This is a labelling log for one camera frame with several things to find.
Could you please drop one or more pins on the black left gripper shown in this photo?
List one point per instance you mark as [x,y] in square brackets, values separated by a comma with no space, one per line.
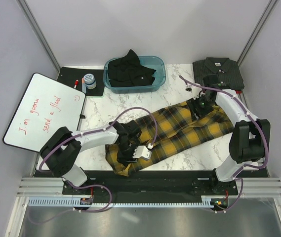
[127,159]

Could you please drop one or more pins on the teal plastic bin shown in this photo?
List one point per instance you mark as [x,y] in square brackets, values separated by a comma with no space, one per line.
[152,62]

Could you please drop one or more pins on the folded dark striped shirt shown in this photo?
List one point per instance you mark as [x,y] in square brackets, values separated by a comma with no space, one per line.
[226,69]

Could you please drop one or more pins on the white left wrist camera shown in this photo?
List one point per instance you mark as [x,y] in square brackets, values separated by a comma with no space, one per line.
[142,152]

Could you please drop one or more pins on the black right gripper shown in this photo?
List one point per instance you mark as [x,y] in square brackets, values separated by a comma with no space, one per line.
[192,104]

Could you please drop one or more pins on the black shirt in bin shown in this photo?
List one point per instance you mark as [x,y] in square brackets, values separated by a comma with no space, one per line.
[128,72]

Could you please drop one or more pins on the small blue white jar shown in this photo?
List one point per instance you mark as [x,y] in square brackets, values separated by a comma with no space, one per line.
[89,81]

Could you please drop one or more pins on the white dry-erase board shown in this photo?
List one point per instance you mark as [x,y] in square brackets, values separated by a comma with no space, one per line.
[46,106]

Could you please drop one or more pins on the aluminium frame rail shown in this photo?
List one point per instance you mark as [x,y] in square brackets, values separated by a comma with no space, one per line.
[53,187]

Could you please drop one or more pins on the light blue cable duct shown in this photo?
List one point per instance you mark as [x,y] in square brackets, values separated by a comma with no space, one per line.
[79,202]

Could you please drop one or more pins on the red whiteboard marker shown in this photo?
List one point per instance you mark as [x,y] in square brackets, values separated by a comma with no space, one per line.
[76,83]

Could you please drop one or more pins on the yellow plaid long sleeve shirt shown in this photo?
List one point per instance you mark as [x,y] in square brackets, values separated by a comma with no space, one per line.
[172,130]

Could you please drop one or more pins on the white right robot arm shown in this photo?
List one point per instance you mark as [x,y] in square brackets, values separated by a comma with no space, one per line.
[249,143]

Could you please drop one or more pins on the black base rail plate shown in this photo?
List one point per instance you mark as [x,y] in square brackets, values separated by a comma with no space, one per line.
[153,186]

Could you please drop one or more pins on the black mat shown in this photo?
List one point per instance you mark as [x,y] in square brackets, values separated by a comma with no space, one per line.
[68,76]

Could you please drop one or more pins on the blue orange eraser stick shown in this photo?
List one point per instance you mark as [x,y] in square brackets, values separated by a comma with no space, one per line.
[83,85]

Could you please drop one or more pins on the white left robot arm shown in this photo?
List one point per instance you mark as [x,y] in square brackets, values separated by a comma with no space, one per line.
[62,162]

